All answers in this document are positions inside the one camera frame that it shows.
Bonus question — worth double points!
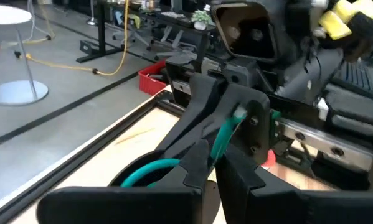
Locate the right arm yellow cable tag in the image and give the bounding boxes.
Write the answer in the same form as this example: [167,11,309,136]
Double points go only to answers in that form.
[318,0,373,40]

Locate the red plastic bin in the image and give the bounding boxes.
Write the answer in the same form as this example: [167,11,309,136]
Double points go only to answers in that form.
[138,58,169,96]

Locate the green cord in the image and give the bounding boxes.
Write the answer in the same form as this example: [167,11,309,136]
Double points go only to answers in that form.
[120,110,282,188]

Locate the black desk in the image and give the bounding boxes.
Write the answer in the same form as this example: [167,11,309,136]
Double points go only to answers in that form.
[75,0,220,65]

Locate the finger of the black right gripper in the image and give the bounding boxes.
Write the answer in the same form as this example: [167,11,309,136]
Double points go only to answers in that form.
[164,90,270,166]
[156,74,227,153]

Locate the yellow power cord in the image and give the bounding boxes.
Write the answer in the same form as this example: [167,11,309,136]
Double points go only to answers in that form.
[0,0,131,77]

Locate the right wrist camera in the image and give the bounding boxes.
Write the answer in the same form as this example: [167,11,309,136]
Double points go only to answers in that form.
[210,0,286,65]

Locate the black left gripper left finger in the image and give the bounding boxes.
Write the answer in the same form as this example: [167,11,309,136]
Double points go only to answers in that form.
[36,139,210,224]

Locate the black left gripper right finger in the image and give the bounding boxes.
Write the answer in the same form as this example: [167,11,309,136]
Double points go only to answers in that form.
[215,145,373,224]

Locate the small potted plant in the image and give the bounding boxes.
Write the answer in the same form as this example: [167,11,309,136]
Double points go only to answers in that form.
[191,9,212,31]

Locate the white round pedestal table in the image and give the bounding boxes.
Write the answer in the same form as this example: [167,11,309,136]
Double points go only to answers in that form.
[0,3,49,107]

